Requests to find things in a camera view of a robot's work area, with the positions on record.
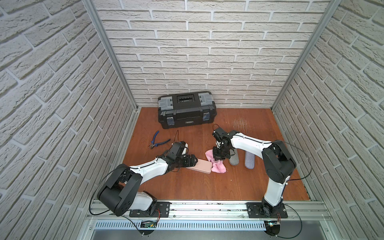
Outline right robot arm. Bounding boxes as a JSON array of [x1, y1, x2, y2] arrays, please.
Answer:
[[213, 128, 297, 215]]

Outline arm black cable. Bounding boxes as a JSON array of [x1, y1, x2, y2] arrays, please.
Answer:
[[89, 169, 121, 216], [281, 141, 313, 182]]

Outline black plastic toolbox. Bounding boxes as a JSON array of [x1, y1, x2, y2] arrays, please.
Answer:
[[158, 91, 217, 129]]

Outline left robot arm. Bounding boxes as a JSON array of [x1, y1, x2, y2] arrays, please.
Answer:
[[97, 142, 198, 217]]

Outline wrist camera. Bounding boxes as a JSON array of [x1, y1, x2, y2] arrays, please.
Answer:
[[212, 127, 232, 148], [182, 142, 189, 155]]

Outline pink microfibre cloth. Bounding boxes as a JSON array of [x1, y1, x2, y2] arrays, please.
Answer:
[[205, 150, 227, 174]]

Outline pink eyeglass case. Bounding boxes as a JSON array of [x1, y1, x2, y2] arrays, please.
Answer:
[[187, 159, 212, 174]]

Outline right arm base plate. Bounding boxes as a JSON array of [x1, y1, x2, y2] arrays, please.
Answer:
[[246, 202, 288, 219]]

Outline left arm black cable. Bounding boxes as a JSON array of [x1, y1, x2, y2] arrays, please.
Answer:
[[89, 169, 121, 216]]

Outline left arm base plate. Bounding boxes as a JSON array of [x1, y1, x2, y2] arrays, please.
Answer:
[[129, 201, 171, 218]]

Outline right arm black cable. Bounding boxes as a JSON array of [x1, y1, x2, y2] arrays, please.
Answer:
[[281, 141, 313, 182]]

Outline blue handled pliers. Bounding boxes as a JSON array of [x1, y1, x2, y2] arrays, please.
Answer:
[[148, 130, 172, 150]]

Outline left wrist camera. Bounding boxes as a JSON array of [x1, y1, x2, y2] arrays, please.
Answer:
[[182, 142, 189, 155]]

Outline aluminium mounting rail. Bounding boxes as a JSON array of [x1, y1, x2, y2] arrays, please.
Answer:
[[86, 199, 334, 223]]

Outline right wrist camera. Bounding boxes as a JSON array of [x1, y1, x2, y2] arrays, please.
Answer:
[[212, 127, 232, 148]]

